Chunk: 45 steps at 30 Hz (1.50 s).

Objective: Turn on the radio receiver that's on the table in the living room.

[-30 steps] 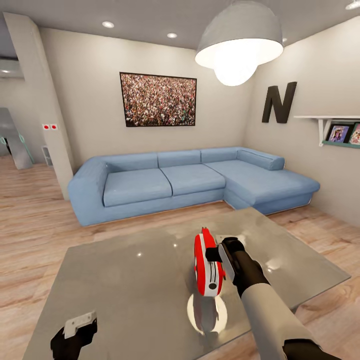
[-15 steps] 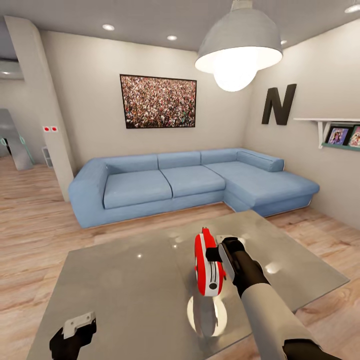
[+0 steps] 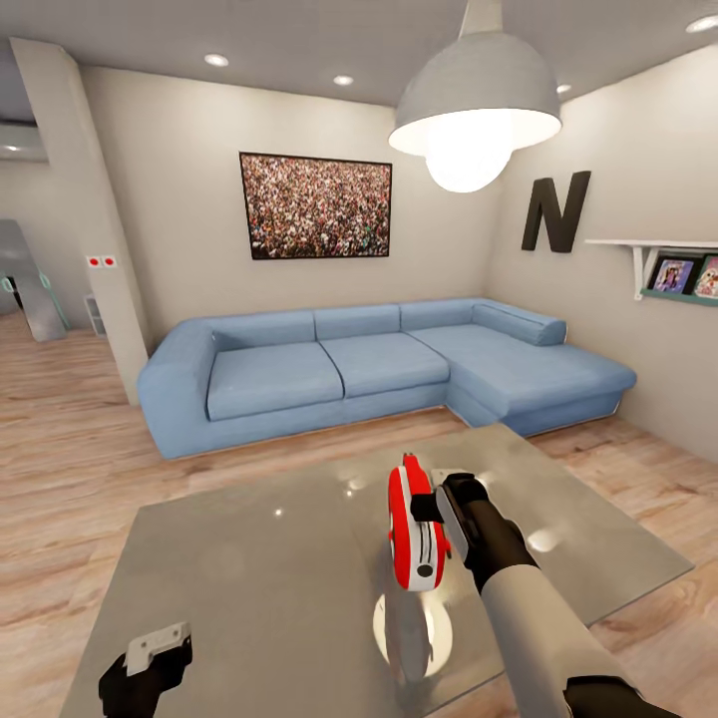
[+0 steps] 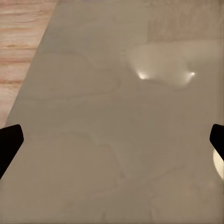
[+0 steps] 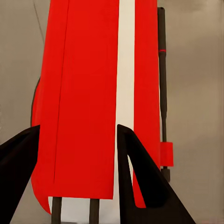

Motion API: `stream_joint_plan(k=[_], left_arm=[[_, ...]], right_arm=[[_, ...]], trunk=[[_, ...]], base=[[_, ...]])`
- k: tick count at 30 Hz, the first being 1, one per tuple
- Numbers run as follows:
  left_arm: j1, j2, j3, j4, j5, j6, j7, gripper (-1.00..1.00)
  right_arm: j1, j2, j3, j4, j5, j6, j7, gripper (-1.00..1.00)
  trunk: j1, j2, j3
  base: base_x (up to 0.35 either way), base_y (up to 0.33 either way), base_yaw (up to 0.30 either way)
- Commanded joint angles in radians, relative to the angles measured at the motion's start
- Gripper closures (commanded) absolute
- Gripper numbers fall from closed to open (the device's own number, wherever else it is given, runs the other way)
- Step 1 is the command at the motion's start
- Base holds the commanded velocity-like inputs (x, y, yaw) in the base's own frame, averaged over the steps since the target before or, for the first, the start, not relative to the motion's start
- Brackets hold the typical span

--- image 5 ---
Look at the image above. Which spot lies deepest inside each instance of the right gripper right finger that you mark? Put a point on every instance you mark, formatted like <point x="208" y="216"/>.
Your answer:
<point x="162" y="204"/>

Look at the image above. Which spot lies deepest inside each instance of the radio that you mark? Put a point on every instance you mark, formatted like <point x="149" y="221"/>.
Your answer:
<point x="104" y="64"/>

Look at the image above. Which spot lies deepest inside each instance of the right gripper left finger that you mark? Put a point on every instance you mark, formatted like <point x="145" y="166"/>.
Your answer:
<point x="18" y="158"/>

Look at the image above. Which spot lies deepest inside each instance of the coffee table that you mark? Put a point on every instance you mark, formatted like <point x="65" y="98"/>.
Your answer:
<point x="195" y="96"/>

